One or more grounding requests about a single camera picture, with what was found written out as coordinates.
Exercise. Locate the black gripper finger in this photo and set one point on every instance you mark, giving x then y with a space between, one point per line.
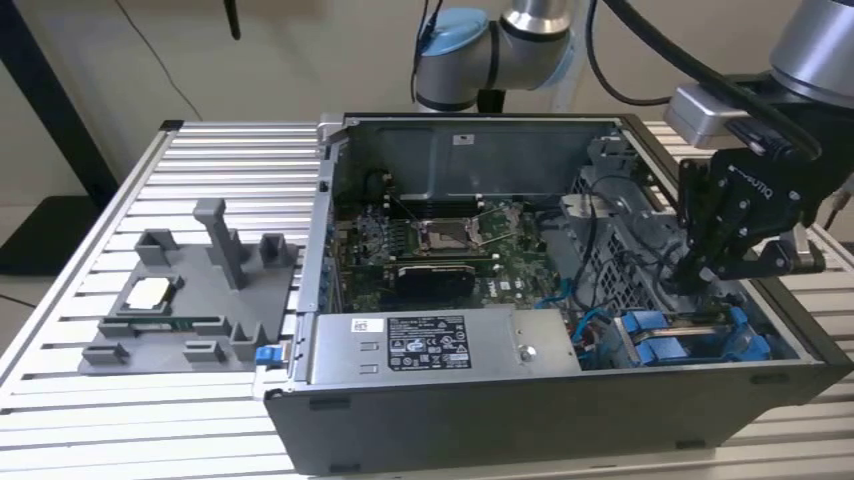
695 210
774 257

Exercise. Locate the hard disk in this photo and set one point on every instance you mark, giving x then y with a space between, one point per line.
656 345

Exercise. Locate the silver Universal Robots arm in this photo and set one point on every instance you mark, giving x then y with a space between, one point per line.
520 60

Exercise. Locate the grey metal disk bay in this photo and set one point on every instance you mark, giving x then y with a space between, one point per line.
600 260

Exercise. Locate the black RAM slot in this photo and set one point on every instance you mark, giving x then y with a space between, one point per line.
443 257

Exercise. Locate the green motherboard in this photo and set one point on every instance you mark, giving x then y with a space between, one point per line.
520 280

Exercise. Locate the CPU socket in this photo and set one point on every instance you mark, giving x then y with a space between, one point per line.
443 235

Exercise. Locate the black graphics card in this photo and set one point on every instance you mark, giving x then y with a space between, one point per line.
434 285

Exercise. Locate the thin locking lever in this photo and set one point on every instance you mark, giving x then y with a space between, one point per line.
407 209

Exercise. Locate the open black PC case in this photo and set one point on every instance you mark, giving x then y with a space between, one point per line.
500 430

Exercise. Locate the silver power supply unit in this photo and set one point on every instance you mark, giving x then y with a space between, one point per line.
334 350

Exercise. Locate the blue plastic clip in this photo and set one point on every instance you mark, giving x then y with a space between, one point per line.
267 356

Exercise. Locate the grey parts rack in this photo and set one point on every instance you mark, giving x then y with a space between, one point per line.
200 300

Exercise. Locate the black antenna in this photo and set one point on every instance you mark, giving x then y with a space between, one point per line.
232 20

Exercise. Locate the silver CPU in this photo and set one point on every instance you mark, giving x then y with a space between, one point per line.
149 294

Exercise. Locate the black monitor stand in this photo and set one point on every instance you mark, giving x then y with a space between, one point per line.
40 75

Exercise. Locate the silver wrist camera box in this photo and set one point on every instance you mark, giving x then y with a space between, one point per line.
700 112

